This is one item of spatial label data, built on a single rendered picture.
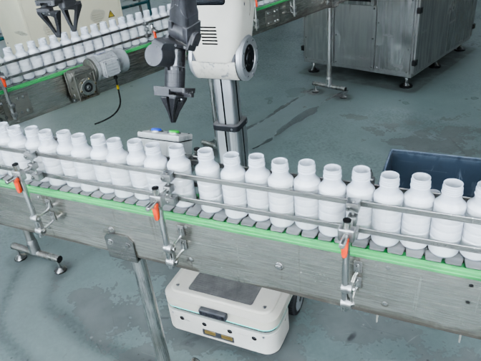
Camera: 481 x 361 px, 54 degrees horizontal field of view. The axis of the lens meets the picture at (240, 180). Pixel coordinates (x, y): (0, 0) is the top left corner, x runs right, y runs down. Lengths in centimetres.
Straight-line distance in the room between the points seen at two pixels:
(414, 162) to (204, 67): 78
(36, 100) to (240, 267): 167
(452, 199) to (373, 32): 388
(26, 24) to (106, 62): 254
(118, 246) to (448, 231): 87
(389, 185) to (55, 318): 193
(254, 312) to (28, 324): 116
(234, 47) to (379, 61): 328
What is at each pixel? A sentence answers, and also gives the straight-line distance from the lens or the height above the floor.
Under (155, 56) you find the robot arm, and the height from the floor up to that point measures 134.
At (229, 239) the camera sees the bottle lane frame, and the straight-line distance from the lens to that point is 118.
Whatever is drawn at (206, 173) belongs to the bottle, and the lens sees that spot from 113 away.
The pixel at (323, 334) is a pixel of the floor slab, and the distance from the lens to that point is 223.
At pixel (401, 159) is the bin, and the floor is 92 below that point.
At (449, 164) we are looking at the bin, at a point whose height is 92.
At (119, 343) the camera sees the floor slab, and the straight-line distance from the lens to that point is 234.
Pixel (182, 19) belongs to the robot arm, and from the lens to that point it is 130.
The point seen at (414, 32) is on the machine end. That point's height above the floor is 53.
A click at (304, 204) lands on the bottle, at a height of 107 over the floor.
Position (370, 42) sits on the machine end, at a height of 40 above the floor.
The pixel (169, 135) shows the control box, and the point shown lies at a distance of 135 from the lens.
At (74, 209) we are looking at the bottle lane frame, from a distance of 144.
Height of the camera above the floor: 167
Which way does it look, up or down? 30 degrees down
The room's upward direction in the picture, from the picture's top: 6 degrees counter-clockwise
